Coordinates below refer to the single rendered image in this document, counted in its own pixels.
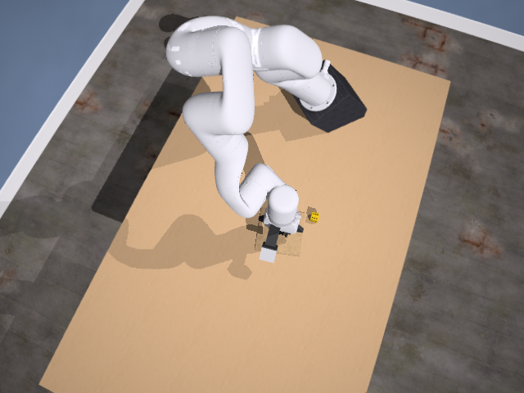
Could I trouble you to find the tan flat mat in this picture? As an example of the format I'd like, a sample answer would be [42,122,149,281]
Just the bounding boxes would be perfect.
[255,207,305,256]

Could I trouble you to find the yellow die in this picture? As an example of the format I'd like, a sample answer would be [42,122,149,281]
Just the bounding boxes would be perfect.
[309,212,319,223]

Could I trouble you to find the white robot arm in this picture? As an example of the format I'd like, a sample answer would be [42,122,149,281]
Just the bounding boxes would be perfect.
[166,16,337,263]

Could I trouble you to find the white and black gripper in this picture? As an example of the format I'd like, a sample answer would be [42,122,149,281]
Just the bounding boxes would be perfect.
[258,207,304,237]

